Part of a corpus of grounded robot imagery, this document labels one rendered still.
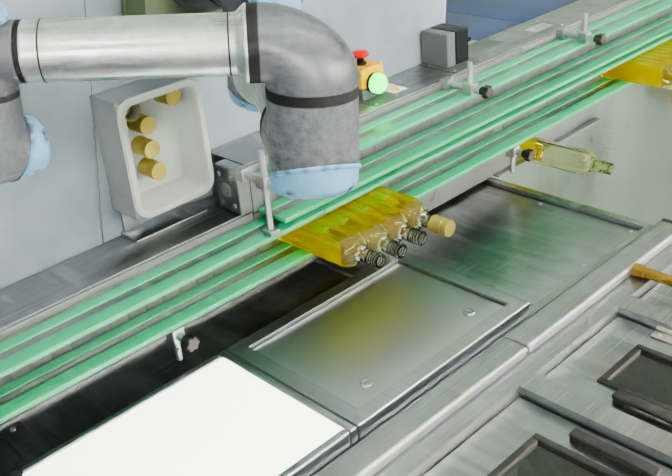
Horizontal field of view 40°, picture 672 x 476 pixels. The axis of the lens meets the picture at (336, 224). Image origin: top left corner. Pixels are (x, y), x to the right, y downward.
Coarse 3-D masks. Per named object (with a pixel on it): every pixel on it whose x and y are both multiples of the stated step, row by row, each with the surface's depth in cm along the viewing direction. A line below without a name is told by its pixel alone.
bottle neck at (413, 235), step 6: (402, 228) 177; (408, 228) 177; (414, 228) 177; (402, 234) 177; (408, 234) 176; (414, 234) 175; (420, 234) 175; (426, 234) 176; (408, 240) 177; (414, 240) 175; (420, 240) 177; (426, 240) 176
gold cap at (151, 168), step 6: (144, 162) 169; (150, 162) 168; (156, 162) 168; (138, 168) 170; (144, 168) 169; (150, 168) 168; (156, 168) 168; (162, 168) 169; (144, 174) 170; (150, 174) 168; (156, 174) 168; (162, 174) 169
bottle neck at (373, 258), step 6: (360, 252) 170; (366, 252) 169; (372, 252) 169; (378, 252) 168; (360, 258) 170; (366, 258) 169; (372, 258) 168; (378, 258) 168; (384, 258) 169; (372, 264) 168; (378, 264) 169; (384, 264) 169
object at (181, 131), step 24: (144, 96) 159; (192, 96) 167; (120, 120) 157; (168, 120) 172; (192, 120) 170; (168, 144) 174; (192, 144) 173; (168, 168) 175; (192, 168) 176; (144, 192) 173; (168, 192) 173; (192, 192) 172; (144, 216) 166
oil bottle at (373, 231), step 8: (336, 208) 184; (328, 216) 181; (336, 216) 181; (344, 216) 181; (352, 216) 180; (360, 216) 180; (344, 224) 178; (352, 224) 177; (360, 224) 177; (368, 224) 177; (376, 224) 177; (360, 232) 175; (368, 232) 174; (376, 232) 174; (384, 232) 175; (368, 240) 174; (376, 240) 174; (376, 248) 175
